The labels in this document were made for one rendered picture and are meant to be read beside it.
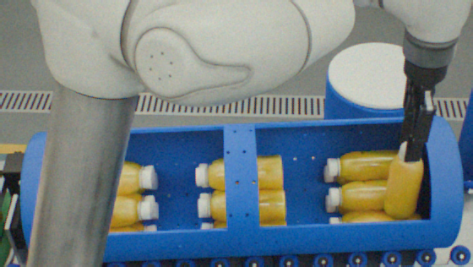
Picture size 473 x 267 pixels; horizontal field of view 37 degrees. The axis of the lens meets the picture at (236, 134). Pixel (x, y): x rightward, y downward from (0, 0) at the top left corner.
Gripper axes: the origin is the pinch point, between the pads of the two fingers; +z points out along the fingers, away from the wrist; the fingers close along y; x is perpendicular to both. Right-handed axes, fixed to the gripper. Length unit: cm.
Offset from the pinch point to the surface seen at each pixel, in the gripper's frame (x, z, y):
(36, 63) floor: 137, 128, 198
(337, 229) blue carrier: 14.4, 15.7, -8.5
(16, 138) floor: 136, 128, 142
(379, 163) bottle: 3.0, 15.4, 8.8
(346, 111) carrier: 4.8, 28.2, 40.5
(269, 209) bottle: 27.6, 16.0, -2.5
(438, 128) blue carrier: -7.6, 4.2, 7.2
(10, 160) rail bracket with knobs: 90, 27, 26
